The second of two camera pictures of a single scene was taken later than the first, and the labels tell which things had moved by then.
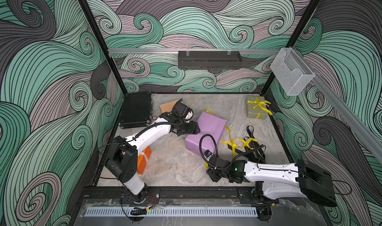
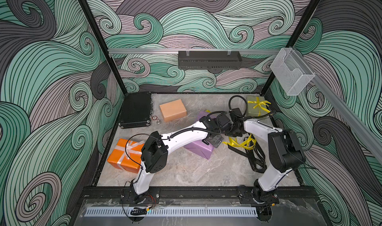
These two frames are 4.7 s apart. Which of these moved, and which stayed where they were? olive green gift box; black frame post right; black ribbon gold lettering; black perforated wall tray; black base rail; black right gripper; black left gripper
Moved: black left gripper; black right gripper
Stayed: black perforated wall tray; black base rail; black frame post right; black ribbon gold lettering; olive green gift box
